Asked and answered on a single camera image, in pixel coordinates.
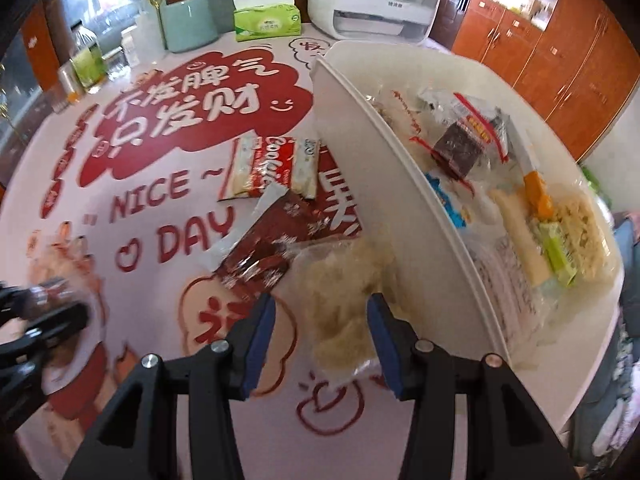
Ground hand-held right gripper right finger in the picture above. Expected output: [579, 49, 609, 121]
[366, 292, 581, 480]

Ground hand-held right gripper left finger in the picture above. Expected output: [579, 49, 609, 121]
[62, 292, 277, 480]

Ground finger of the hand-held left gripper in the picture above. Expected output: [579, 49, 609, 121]
[0, 342, 53, 428]
[0, 282, 92, 343]

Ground clear pale floss snack packet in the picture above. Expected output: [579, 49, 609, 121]
[287, 237, 401, 386]

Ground clear grain bar snack packet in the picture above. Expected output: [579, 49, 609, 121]
[470, 240, 551, 356]

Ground blue foil snack packet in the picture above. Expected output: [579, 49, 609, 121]
[425, 172, 473, 228]

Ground small green snack packet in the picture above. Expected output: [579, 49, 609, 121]
[537, 222, 578, 288]

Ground walnut date snack packet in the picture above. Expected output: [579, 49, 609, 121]
[417, 85, 513, 183]

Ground white plastic tray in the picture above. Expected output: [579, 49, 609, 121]
[309, 40, 626, 426]

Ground white red print snack packet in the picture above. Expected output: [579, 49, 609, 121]
[367, 87, 441, 161]

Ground pale cracker snack packet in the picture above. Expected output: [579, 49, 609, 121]
[550, 195, 608, 281]

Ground dark brown patterned snack packet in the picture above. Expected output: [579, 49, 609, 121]
[197, 182, 351, 293]

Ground pale stick snack packet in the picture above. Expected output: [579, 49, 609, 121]
[487, 187, 556, 288]

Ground red white cookie packet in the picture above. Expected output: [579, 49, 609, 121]
[218, 135, 301, 202]

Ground white speckled snack packet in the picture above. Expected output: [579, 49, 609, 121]
[290, 137, 321, 198]

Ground orange white snack packet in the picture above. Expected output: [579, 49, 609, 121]
[505, 115, 556, 221]

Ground green label glass bottle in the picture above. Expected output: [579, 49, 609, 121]
[70, 20, 108, 93]

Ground clear glass cup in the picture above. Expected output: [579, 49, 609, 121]
[102, 47, 128, 81]

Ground blue grey cloth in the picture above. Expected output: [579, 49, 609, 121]
[570, 210, 640, 466]

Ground green tissue box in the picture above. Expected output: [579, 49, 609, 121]
[231, 0, 303, 43]

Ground teal container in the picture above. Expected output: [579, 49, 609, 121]
[159, 0, 221, 53]

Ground white countertop appliance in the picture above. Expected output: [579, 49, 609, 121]
[306, 0, 448, 42]

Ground orange wooden cabinets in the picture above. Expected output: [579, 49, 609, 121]
[450, 0, 640, 161]

